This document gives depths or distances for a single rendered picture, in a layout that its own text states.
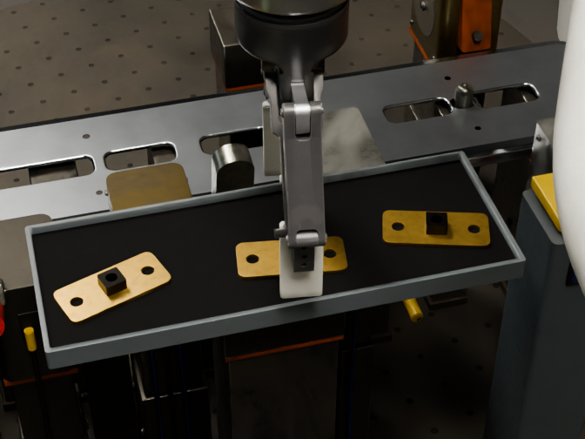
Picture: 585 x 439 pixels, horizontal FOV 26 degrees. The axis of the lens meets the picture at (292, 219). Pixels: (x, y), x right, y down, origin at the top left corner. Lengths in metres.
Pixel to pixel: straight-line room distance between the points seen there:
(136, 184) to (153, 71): 0.80
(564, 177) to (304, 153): 0.29
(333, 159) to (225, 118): 0.26
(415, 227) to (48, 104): 1.01
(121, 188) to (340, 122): 0.21
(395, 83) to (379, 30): 0.63
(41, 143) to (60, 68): 0.64
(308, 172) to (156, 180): 0.38
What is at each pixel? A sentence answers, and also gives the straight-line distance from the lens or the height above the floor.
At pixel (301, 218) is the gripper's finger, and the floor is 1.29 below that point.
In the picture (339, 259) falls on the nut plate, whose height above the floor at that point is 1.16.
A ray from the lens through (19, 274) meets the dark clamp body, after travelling 1.11.
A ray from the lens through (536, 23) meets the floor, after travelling 3.40.
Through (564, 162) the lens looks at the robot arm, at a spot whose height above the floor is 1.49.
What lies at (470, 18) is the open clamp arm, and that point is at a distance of 1.51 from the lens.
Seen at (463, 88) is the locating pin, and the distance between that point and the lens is 1.39.
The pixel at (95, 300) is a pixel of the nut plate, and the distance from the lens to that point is 0.96.
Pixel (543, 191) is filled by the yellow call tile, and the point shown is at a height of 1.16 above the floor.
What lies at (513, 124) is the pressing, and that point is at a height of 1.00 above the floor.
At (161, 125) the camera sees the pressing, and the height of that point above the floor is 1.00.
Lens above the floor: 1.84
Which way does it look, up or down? 42 degrees down
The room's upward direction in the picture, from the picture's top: straight up
